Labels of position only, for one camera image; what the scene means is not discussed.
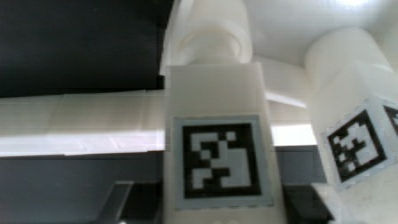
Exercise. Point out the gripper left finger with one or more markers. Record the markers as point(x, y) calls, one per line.
point(133, 206)

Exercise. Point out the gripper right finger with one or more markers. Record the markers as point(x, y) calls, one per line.
point(307, 206)

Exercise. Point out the white chair leg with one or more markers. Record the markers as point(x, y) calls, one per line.
point(221, 181)
point(355, 120)

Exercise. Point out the white chair seat part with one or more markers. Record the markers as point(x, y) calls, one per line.
point(275, 26)

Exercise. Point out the white front fence rail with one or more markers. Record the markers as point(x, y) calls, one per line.
point(113, 123)

